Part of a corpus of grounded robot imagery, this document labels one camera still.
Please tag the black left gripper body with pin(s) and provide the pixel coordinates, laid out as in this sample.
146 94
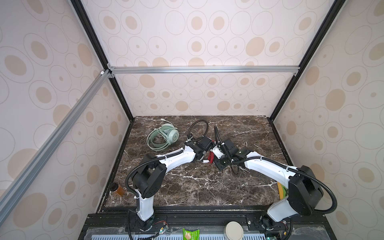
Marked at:
201 156

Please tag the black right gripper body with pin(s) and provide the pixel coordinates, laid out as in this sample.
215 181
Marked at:
223 161

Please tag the white black red-cable headphones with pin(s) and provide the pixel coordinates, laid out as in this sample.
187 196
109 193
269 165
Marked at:
209 159

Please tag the mint green headphones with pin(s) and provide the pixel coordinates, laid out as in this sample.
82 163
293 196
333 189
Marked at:
168 132

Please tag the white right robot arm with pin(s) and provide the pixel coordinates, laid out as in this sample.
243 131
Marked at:
306 194

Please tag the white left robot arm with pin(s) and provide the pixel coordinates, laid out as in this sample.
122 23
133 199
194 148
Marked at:
146 179

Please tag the yellow green snack bag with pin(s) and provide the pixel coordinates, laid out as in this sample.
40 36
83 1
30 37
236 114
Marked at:
283 191

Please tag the white round cap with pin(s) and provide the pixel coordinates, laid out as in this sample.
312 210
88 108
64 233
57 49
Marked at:
233 231

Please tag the green snack packet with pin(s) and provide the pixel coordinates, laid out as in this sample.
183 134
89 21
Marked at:
191 235

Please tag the brown small object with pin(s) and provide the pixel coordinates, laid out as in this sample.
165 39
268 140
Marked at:
116 189

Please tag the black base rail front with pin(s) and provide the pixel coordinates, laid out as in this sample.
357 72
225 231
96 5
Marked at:
119 223

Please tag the silver aluminium rail back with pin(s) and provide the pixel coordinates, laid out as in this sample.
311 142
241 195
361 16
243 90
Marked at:
201 70

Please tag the silver aluminium rail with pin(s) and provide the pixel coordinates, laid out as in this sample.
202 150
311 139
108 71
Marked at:
20 185
201 70

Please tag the black corner frame post left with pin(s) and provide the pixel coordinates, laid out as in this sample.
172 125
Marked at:
94 40

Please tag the black corner frame post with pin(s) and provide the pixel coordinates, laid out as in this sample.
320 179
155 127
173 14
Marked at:
94 40
321 33

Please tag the black corner frame post right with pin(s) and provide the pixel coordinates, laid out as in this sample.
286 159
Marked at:
321 33

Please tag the silver aluminium rail left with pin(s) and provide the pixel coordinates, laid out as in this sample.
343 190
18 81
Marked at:
20 185

